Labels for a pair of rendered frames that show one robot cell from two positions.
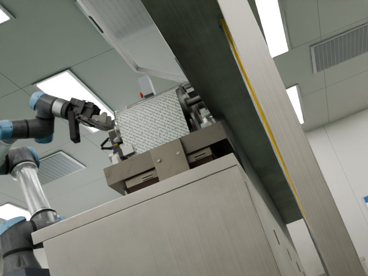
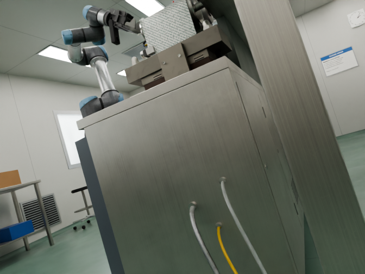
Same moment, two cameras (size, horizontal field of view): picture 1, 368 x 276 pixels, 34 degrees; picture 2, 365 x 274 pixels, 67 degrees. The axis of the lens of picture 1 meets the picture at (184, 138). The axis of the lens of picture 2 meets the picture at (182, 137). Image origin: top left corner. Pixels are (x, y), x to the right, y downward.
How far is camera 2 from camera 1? 84 cm
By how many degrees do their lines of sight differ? 23
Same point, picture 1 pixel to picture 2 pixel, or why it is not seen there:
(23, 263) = not seen: hidden behind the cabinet
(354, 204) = (314, 62)
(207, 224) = (202, 120)
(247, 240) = (235, 136)
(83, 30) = not seen: outside the picture
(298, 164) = (291, 109)
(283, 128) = (272, 48)
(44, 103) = (91, 14)
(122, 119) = (145, 25)
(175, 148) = (177, 51)
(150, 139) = (167, 41)
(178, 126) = (187, 28)
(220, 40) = not seen: outside the picture
